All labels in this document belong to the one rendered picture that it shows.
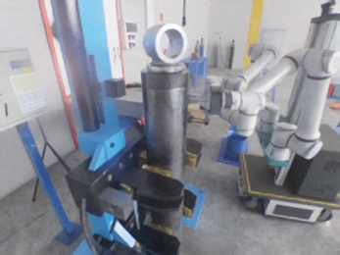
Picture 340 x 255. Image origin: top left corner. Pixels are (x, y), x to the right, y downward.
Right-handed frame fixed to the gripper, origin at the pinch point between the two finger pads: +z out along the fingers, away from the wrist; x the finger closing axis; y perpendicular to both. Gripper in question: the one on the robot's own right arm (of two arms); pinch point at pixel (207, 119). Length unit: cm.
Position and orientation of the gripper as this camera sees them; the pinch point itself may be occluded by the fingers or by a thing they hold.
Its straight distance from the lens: 144.4
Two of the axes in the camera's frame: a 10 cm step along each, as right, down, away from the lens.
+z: 0.0, 8.9, 4.6
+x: -9.3, -1.7, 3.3
